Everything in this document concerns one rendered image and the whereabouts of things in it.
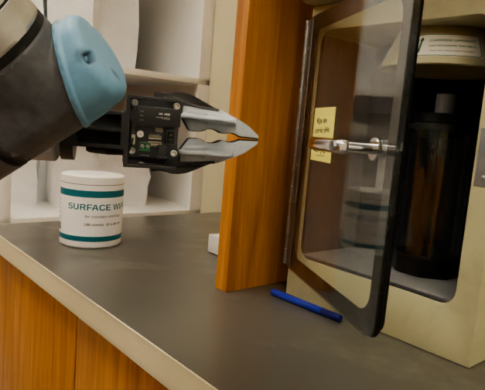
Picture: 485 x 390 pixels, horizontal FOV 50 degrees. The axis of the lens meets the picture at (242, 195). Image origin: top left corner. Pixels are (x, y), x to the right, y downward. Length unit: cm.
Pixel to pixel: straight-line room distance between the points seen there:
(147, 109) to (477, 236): 42
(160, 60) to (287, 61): 118
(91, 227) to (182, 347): 50
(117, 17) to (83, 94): 147
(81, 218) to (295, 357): 59
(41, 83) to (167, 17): 165
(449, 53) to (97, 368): 70
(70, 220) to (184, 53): 96
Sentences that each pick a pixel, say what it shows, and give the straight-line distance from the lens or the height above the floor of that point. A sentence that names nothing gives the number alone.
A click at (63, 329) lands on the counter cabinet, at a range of 101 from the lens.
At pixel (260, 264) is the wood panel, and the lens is 91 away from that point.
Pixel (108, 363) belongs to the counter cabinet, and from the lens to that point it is 86.
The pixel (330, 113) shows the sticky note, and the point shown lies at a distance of 73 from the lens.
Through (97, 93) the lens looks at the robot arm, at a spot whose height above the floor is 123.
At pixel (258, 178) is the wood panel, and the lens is 87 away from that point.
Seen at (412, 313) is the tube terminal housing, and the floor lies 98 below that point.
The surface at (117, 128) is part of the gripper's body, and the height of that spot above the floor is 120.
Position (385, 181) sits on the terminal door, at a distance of 58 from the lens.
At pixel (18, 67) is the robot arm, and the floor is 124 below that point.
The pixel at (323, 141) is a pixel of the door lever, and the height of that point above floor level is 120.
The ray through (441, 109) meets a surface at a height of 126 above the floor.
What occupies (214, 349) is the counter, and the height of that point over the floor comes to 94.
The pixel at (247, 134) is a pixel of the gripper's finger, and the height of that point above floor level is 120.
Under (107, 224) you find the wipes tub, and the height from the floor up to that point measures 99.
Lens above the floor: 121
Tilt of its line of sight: 7 degrees down
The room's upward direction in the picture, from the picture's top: 5 degrees clockwise
